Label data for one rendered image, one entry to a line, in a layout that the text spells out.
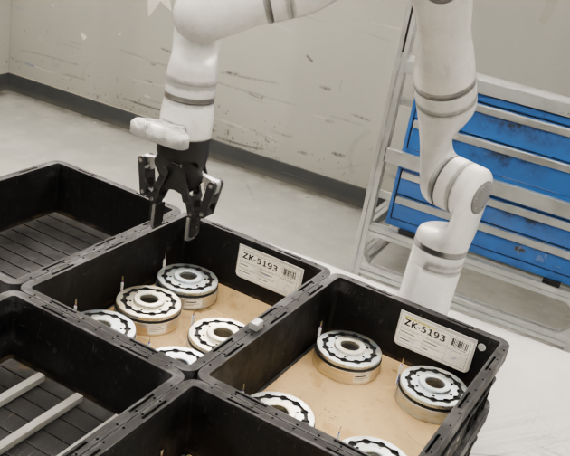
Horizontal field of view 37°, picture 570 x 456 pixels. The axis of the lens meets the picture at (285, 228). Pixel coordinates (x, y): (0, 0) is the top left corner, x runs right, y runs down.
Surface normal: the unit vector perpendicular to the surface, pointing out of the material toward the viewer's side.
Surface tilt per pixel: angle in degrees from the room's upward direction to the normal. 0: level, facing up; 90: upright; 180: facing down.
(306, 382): 0
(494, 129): 90
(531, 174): 90
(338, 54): 90
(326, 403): 0
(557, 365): 0
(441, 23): 117
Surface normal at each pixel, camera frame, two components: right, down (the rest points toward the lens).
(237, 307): 0.16, -0.90
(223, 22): 0.37, 0.47
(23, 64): -0.44, 0.30
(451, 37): 0.18, 0.75
